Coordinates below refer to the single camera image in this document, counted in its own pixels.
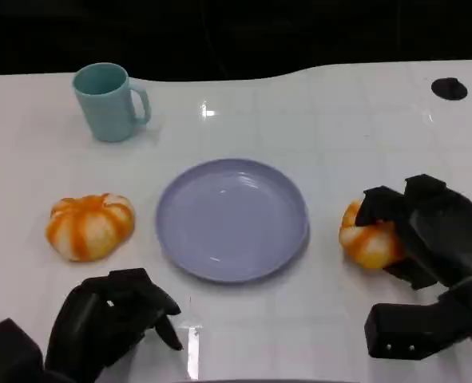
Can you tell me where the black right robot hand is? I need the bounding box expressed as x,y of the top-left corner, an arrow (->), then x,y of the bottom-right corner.
354,174 -> 472,292

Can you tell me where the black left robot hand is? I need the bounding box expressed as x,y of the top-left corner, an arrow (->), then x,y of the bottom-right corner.
44,267 -> 184,383

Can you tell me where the orange and white bread roll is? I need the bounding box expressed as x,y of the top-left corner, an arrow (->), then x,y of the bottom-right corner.
46,193 -> 136,263
338,199 -> 407,271

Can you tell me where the black round table grommet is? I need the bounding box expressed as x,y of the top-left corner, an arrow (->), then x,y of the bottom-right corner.
430,77 -> 469,101

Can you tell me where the lilac plate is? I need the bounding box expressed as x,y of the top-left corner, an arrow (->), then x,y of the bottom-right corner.
155,158 -> 311,284

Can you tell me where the pale green mug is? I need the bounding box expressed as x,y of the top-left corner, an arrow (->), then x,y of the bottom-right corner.
72,61 -> 153,143

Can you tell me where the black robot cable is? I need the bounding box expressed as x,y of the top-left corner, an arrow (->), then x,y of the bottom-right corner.
437,269 -> 472,304

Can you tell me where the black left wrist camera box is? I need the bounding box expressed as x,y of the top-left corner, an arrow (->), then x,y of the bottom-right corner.
0,318 -> 45,383

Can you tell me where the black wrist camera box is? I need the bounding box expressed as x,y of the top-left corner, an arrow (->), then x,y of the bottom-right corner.
363,294 -> 472,362
0,318 -> 45,383

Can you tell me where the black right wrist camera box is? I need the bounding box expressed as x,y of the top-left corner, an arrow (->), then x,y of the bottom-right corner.
363,294 -> 472,362

